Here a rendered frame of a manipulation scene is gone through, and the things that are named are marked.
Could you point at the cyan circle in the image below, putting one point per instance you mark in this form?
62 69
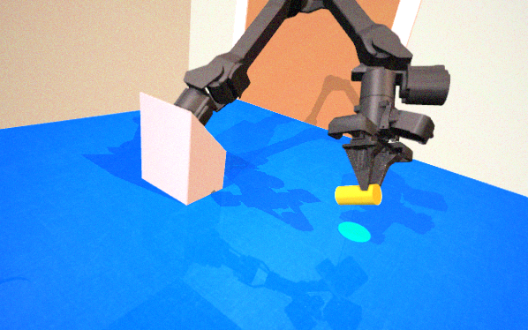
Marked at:
354 231

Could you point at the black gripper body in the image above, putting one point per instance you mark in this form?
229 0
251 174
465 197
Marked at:
364 126

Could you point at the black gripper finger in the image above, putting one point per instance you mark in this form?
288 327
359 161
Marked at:
361 156
381 166

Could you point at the yellow cylinder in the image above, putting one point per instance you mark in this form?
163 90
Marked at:
351 195

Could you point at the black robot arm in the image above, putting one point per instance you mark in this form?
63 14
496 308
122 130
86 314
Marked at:
384 64

